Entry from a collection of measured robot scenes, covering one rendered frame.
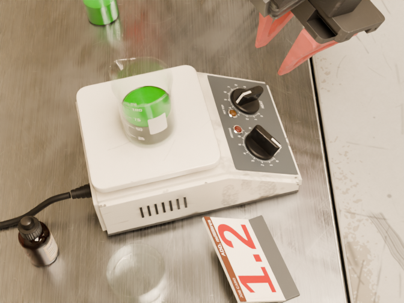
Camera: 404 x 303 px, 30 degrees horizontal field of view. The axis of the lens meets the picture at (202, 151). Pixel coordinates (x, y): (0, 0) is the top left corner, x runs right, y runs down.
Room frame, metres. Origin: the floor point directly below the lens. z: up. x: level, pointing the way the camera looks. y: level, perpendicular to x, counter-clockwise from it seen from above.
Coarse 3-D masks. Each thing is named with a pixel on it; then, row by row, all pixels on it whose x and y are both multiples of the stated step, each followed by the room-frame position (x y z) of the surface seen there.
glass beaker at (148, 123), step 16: (112, 64) 0.43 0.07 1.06; (128, 64) 0.43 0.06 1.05; (144, 64) 0.43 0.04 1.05; (160, 64) 0.43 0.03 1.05; (112, 80) 0.41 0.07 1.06; (128, 80) 0.43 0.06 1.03; (144, 80) 0.43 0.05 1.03; (160, 80) 0.43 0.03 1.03; (160, 96) 0.39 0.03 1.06; (128, 112) 0.39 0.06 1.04; (144, 112) 0.38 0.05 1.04; (160, 112) 0.39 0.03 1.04; (128, 128) 0.39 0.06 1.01; (144, 128) 0.38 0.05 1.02; (160, 128) 0.38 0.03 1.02; (176, 128) 0.40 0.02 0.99; (144, 144) 0.38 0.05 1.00; (160, 144) 0.38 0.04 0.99
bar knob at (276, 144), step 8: (256, 128) 0.41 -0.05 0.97; (248, 136) 0.41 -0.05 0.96; (256, 136) 0.40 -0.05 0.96; (264, 136) 0.40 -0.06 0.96; (272, 136) 0.40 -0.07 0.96; (248, 144) 0.40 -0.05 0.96; (256, 144) 0.40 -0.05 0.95; (264, 144) 0.40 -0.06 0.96; (272, 144) 0.39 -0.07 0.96; (280, 144) 0.39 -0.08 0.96; (256, 152) 0.39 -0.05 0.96; (264, 152) 0.39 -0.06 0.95; (272, 152) 0.39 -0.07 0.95
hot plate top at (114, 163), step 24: (192, 72) 0.47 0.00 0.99; (96, 96) 0.45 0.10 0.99; (192, 96) 0.44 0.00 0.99; (96, 120) 0.42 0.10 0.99; (120, 120) 0.42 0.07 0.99; (192, 120) 0.41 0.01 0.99; (96, 144) 0.39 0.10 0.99; (120, 144) 0.39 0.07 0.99; (168, 144) 0.39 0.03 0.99; (192, 144) 0.38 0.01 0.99; (216, 144) 0.38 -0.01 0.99; (96, 168) 0.37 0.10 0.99; (120, 168) 0.36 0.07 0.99; (144, 168) 0.36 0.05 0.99; (168, 168) 0.36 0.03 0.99; (192, 168) 0.36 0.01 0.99
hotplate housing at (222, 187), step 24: (216, 120) 0.42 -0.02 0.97; (288, 144) 0.41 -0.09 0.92; (216, 168) 0.37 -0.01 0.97; (72, 192) 0.38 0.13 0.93; (96, 192) 0.35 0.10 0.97; (120, 192) 0.35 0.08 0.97; (144, 192) 0.35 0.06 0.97; (168, 192) 0.35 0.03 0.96; (192, 192) 0.35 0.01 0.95; (216, 192) 0.35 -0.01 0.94; (240, 192) 0.36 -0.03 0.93; (264, 192) 0.36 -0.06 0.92; (288, 192) 0.37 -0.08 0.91; (120, 216) 0.34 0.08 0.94; (144, 216) 0.34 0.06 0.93; (168, 216) 0.35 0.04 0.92
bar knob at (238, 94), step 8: (240, 88) 0.47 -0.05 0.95; (256, 88) 0.46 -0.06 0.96; (232, 96) 0.46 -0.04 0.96; (240, 96) 0.45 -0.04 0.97; (248, 96) 0.45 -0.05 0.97; (256, 96) 0.45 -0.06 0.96; (240, 104) 0.44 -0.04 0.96; (248, 104) 0.45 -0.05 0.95; (256, 104) 0.45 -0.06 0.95; (248, 112) 0.44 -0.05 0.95
